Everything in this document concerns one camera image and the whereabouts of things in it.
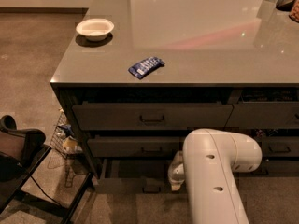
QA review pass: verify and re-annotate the blue snack packet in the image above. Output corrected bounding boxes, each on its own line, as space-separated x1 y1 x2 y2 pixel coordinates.
128 57 164 79

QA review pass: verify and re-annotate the wire basket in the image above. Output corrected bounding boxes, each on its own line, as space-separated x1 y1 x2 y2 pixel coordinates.
49 109 84 189

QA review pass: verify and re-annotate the drawer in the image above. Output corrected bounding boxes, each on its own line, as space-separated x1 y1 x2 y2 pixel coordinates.
87 136 182 158
226 102 299 129
93 159 171 194
251 160 299 177
72 102 233 131
261 136 299 158

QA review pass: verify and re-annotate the white bowl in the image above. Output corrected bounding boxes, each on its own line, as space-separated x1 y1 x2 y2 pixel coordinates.
76 19 114 42

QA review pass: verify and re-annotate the brown item on counter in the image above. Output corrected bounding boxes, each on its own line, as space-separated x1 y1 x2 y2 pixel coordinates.
289 0 299 22

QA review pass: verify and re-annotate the black chair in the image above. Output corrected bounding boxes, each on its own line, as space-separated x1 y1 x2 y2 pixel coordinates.
0 115 93 224

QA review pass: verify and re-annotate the black cable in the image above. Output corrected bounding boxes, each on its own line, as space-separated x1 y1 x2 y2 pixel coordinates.
28 174 64 207

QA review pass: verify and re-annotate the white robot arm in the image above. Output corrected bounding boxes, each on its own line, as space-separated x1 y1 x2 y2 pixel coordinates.
168 129 262 224

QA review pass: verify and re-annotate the grey drawer cabinet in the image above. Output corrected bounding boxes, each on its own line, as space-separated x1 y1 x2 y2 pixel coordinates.
50 0 299 183

